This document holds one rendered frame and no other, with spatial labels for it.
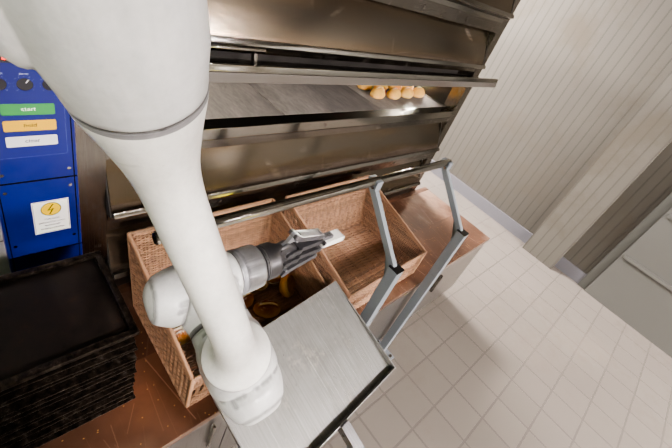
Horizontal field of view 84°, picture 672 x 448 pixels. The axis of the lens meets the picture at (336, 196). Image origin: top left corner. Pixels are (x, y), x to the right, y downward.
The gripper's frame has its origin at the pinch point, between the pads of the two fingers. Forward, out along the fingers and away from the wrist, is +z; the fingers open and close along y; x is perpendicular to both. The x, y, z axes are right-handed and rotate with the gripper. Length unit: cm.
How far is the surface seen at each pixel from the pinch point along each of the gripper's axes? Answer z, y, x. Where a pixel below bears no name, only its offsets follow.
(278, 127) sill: 23, 3, -54
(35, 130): -46, -3, -50
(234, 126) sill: 5, 2, -54
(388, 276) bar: 36.8, 28.2, 3.8
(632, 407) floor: 218, 120, 123
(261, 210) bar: -8.1, 2.7, -16.6
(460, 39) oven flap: 118, -37, -56
